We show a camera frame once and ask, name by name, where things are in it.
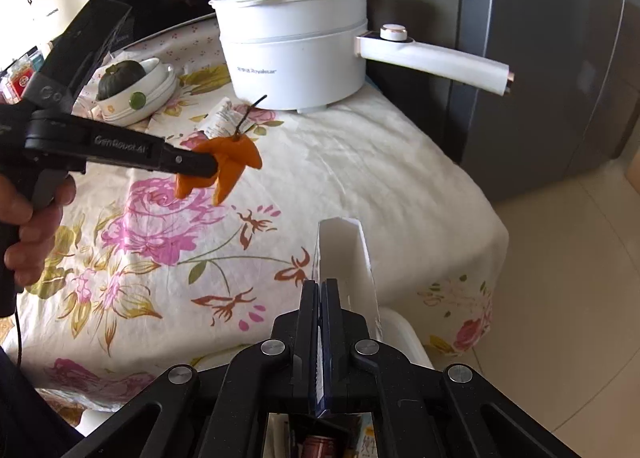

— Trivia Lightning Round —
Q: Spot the white plastic bin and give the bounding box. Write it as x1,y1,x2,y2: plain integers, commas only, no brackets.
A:
77,310,435,458

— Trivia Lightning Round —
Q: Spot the white carton box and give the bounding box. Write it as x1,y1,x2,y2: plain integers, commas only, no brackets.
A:
311,218,385,341

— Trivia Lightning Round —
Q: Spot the person's dark clothing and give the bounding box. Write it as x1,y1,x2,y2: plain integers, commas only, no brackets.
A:
0,345,83,458

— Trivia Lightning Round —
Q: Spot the orange peel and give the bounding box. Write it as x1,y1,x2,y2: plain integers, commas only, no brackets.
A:
174,94,268,206

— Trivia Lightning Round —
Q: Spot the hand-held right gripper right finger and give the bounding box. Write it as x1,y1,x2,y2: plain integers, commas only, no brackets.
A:
320,279,581,458

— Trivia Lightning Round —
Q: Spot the green squash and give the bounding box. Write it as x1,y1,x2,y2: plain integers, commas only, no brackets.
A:
96,60,148,101

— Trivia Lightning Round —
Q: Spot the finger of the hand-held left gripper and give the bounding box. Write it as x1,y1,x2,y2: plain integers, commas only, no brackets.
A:
150,142,221,178

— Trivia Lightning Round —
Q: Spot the person's left hand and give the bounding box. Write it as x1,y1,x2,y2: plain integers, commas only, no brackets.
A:
0,172,77,295

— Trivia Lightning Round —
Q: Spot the white bowl with green spot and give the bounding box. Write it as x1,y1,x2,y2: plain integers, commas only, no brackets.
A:
95,57,178,128

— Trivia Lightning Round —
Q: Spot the grey refrigerator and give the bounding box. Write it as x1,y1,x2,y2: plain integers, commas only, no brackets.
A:
370,0,640,206

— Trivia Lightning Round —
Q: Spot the white electric pot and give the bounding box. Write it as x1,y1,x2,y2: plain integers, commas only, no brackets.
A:
208,0,516,114

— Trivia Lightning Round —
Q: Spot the red printed box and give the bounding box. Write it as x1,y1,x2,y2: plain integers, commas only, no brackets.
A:
0,50,48,106

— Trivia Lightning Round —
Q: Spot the red can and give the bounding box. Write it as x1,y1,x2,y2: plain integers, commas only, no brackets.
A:
300,435,346,458

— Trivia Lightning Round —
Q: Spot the crumpled printed packet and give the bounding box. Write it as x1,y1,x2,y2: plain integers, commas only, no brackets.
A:
196,98,258,139

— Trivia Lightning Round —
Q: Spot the black cable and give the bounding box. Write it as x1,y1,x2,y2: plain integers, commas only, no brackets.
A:
12,308,23,369

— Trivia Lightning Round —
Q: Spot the white vase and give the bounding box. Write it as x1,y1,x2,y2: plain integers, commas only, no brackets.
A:
30,0,93,46

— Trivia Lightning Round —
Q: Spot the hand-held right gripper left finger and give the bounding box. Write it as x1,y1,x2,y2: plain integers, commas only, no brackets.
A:
65,279,321,458

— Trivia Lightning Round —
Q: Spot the floral tablecloth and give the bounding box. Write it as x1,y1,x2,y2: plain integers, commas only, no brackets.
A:
0,13,510,434

